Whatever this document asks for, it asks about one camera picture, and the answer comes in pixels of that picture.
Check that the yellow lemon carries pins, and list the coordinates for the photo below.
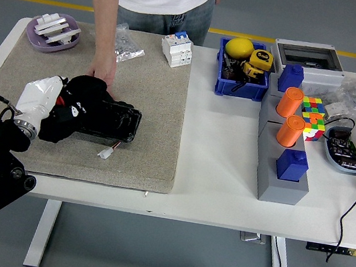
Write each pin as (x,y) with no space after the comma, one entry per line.
(238,47)

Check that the multicolour puzzle cube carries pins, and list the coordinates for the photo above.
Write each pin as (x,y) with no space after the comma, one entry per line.
(315,128)
(313,105)

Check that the person's right hand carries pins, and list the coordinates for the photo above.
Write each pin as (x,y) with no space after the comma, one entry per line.
(105,69)

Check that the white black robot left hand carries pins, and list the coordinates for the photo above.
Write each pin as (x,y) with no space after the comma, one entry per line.
(36,96)

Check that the grey peg holder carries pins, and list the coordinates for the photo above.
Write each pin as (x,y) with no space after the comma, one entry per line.
(276,191)

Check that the light blue tray with electronics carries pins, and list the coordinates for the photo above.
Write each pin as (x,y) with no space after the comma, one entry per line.
(331,161)

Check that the person's right forearm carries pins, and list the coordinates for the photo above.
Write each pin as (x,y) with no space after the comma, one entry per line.
(105,24)

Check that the black rag with red tag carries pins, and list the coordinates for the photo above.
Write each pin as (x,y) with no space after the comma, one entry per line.
(87,88)

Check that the white plastic clip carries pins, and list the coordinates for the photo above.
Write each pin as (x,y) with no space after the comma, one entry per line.
(50,24)
(62,36)

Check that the glossy black display panel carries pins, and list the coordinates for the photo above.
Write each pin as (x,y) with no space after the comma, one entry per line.
(115,120)

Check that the grey-brown mat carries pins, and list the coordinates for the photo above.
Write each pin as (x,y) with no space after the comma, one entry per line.
(144,155)

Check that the grey electrical enclosure box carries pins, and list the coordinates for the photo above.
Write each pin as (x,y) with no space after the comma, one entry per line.
(321,78)

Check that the black table control panel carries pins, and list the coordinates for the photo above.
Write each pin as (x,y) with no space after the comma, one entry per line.
(318,247)

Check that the clear bag of screws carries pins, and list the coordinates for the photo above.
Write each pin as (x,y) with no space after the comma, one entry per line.
(127,47)

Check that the orange cylinder peg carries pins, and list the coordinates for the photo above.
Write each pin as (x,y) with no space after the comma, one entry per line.
(289,132)
(288,103)

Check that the small yellow tape measure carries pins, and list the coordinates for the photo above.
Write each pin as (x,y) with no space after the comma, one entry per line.
(251,70)

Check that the purple plastic tray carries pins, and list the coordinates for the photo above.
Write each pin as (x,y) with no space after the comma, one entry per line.
(38,44)

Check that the blue plastic bin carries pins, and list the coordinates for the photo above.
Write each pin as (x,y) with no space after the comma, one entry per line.
(238,90)

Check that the blue square peg block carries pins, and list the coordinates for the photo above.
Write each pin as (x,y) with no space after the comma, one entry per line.
(290,78)
(292,166)

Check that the grey bracket under table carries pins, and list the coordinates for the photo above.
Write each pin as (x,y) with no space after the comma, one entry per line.
(251,237)

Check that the dark screwdriver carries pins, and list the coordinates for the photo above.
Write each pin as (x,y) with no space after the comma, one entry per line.
(228,68)

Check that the white switch in clear bag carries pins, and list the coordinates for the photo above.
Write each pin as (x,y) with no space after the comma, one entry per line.
(334,110)

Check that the large yellow tape measure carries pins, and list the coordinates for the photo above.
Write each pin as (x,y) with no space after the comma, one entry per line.
(261,58)

